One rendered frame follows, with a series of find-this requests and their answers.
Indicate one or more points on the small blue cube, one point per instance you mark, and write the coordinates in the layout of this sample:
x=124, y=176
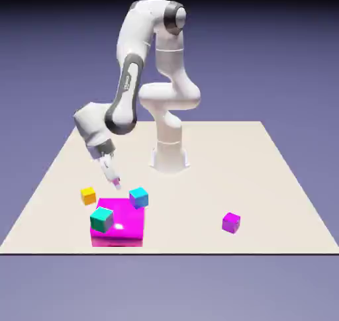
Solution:
x=139, y=197

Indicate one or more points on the large magenta box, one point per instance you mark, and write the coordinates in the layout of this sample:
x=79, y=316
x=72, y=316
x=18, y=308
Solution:
x=124, y=225

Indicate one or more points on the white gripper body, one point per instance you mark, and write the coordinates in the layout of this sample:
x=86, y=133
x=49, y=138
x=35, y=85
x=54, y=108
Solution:
x=108, y=168

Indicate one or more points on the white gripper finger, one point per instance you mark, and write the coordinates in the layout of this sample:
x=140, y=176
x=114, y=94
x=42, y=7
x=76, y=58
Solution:
x=117, y=183

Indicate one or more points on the small orange cube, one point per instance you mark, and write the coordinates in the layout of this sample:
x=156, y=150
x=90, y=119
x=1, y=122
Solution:
x=88, y=195

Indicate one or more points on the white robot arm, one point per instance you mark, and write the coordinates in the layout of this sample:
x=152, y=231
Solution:
x=133, y=48

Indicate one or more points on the small purple cube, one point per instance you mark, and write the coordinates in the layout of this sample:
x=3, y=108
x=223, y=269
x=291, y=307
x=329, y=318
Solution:
x=231, y=222

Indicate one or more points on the small teal cube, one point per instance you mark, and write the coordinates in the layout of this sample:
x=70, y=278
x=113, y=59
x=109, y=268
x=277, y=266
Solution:
x=101, y=219

